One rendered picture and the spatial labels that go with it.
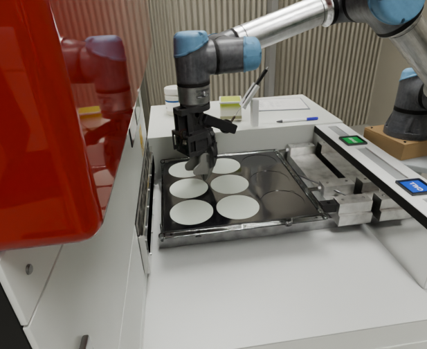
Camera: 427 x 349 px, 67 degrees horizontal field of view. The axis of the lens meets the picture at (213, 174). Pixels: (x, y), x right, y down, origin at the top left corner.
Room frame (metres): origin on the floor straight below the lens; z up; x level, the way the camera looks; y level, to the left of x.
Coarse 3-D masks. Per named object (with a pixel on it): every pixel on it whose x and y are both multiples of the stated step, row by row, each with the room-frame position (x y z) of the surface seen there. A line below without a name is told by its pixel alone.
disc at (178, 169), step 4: (176, 164) 0.87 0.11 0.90; (180, 164) 0.87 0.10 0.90; (184, 164) 0.87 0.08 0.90; (172, 168) 0.84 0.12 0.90; (176, 168) 0.84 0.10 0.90; (180, 168) 0.84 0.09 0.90; (184, 168) 0.84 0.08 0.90; (172, 172) 0.82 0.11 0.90; (176, 172) 0.82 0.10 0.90; (180, 172) 0.81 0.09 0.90; (184, 172) 0.81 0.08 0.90; (188, 172) 0.81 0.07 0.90; (192, 172) 0.81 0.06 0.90; (176, 176) 0.79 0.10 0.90; (180, 176) 0.79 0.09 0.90; (184, 176) 0.79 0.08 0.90; (188, 176) 0.79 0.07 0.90; (192, 176) 0.79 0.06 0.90
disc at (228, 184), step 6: (228, 174) 0.79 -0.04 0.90; (216, 180) 0.76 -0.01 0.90; (222, 180) 0.76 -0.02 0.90; (228, 180) 0.76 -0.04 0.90; (234, 180) 0.76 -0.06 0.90; (240, 180) 0.75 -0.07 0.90; (246, 180) 0.75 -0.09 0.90; (216, 186) 0.73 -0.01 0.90; (222, 186) 0.73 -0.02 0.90; (228, 186) 0.72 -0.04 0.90; (234, 186) 0.72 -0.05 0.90; (240, 186) 0.72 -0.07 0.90; (246, 186) 0.72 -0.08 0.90; (222, 192) 0.70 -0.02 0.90; (228, 192) 0.70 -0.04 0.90; (234, 192) 0.70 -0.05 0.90
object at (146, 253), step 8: (152, 152) 0.89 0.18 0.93; (152, 160) 0.92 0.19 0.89; (152, 168) 0.90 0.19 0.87; (152, 176) 0.85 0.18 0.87; (152, 184) 0.80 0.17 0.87; (144, 192) 0.65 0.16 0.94; (152, 192) 0.76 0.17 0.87; (144, 200) 0.61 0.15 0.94; (152, 200) 0.72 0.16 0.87; (144, 208) 0.58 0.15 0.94; (152, 208) 0.68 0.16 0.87; (144, 216) 0.55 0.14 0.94; (152, 216) 0.66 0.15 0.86; (144, 224) 0.52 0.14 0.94; (152, 224) 0.63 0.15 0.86; (136, 232) 0.50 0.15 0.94; (144, 232) 0.50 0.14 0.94; (152, 232) 0.60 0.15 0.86; (144, 240) 0.48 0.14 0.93; (144, 248) 0.48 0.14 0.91; (144, 256) 0.48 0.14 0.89; (144, 264) 0.48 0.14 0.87; (144, 272) 0.48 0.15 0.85
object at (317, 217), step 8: (304, 216) 0.58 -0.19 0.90; (312, 216) 0.58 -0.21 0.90; (320, 216) 0.58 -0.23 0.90; (232, 224) 0.56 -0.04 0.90; (240, 224) 0.56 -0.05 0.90; (248, 224) 0.56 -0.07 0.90; (256, 224) 0.56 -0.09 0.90; (264, 224) 0.56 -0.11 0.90; (272, 224) 0.56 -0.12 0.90; (280, 224) 0.56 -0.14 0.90; (288, 224) 0.57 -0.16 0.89; (168, 232) 0.54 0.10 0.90; (176, 232) 0.54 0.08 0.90; (184, 232) 0.54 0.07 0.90; (192, 232) 0.54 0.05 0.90; (200, 232) 0.54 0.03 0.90; (208, 232) 0.54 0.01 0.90; (216, 232) 0.55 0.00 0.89
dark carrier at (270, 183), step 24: (168, 168) 0.84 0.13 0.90; (240, 168) 0.82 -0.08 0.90; (264, 168) 0.82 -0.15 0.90; (168, 192) 0.71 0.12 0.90; (216, 192) 0.70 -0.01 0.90; (240, 192) 0.69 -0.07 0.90; (264, 192) 0.69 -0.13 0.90; (288, 192) 0.69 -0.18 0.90; (168, 216) 0.60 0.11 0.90; (216, 216) 0.60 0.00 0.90; (264, 216) 0.59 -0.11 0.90; (288, 216) 0.58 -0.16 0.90
